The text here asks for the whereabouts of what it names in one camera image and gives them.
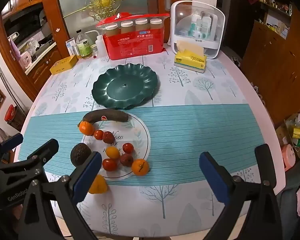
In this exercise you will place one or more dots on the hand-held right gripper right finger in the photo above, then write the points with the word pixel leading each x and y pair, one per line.
pixel 212 177

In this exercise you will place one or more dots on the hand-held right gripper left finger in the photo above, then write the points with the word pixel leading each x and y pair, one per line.
pixel 87 178

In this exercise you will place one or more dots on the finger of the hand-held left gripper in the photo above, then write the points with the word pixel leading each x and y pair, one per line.
pixel 12 141
pixel 43 150

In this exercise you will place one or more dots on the yellow citrus fruit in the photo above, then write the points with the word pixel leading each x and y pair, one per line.
pixel 99 184

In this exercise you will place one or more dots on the dark avocado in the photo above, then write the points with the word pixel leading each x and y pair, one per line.
pixel 80 154

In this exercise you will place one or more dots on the red cherry tomato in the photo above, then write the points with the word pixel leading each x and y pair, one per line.
pixel 109 164
pixel 127 148
pixel 98 134

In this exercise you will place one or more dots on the small yellow kumquat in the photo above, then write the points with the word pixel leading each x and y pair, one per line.
pixel 113 153

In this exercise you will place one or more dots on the dark red lychee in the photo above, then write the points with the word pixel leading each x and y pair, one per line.
pixel 126 159
pixel 108 137

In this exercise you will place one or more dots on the smooth orange mandarin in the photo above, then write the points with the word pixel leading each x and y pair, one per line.
pixel 86 128

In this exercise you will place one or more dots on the orange mandarin with stem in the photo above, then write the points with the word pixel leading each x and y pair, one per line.
pixel 140 167

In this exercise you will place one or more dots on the overripe dark banana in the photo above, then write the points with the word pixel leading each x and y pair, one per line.
pixel 115 115

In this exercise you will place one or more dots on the dark green scalloped plate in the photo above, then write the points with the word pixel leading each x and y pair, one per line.
pixel 125 90

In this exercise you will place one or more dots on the red basket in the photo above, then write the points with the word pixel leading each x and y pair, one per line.
pixel 10 112

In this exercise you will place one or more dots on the teal striped table runner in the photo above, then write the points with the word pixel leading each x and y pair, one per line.
pixel 190 135

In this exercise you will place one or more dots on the round white placemat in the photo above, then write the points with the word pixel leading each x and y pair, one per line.
pixel 137 137

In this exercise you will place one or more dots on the pink round container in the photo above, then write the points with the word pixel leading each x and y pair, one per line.
pixel 288 156

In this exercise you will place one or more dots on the wooden kitchen cabinet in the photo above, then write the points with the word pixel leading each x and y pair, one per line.
pixel 43 67

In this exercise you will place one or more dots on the flat yellow box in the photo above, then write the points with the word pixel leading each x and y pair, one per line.
pixel 63 64

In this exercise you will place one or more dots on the small metal can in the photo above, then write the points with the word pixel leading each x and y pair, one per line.
pixel 76 51

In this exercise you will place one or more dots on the blue and white carton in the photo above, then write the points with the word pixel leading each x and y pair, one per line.
pixel 70 45

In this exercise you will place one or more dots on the small glass jar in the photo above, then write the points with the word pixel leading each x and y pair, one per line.
pixel 94 51

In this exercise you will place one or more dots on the oil bottle green label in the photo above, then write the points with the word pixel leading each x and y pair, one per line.
pixel 84 47

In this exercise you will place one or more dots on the white squeeze bottle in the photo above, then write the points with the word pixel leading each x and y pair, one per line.
pixel 100 47

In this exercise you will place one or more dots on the yellow tissue pack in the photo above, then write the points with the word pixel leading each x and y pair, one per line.
pixel 190 61

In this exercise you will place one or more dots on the tall wooden cabinet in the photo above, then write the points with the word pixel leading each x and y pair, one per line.
pixel 272 60

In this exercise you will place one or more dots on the red paper cup package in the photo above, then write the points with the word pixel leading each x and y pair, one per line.
pixel 135 45

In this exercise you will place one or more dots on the white storage box clear lid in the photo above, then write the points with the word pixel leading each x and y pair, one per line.
pixel 216 30

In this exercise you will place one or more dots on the frosted glass door gold ornament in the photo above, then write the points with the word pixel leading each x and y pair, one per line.
pixel 75 2

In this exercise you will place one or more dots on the cluttered wall shelf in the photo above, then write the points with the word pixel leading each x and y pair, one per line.
pixel 275 17

